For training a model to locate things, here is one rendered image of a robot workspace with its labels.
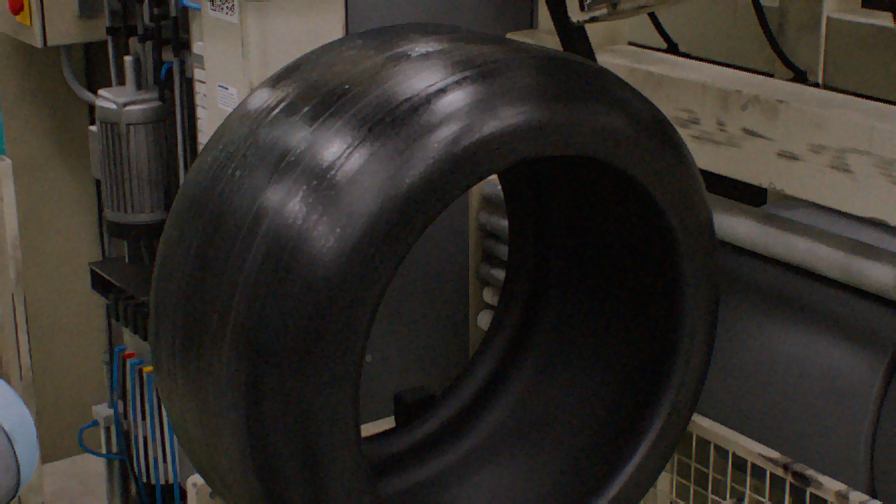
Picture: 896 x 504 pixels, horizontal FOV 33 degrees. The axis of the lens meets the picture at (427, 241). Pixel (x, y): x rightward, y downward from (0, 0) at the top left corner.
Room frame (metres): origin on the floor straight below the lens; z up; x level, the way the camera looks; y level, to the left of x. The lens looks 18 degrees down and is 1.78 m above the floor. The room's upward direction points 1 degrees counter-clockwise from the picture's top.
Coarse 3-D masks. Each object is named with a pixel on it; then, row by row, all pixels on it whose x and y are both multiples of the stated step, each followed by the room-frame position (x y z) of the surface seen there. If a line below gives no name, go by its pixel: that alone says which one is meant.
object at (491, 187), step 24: (480, 192) 2.01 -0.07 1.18; (480, 216) 2.00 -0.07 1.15; (504, 216) 1.97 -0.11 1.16; (480, 240) 2.01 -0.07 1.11; (504, 240) 1.98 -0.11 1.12; (480, 264) 2.00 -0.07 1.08; (504, 264) 2.04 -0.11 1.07; (480, 288) 2.01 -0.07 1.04; (480, 312) 2.01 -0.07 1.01; (480, 336) 2.01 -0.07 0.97
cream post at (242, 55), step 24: (240, 0) 1.70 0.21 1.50; (288, 0) 1.72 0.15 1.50; (312, 0) 1.73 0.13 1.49; (336, 0) 1.75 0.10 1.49; (216, 24) 1.76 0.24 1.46; (240, 24) 1.71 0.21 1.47; (264, 24) 1.70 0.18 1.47; (288, 24) 1.72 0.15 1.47; (312, 24) 1.73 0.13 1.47; (336, 24) 1.75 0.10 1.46; (216, 48) 1.76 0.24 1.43; (240, 48) 1.71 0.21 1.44; (264, 48) 1.70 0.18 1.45; (288, 48) 1.71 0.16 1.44; (312, 48) 1.73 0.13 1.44; (216, 72) 1.76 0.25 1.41; (240, 72) 1.71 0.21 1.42; (264, 72) 1.70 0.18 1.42; (216, 96) 1.76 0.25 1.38; (240, 96) 1.71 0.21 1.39; (216, 120) 1.77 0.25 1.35
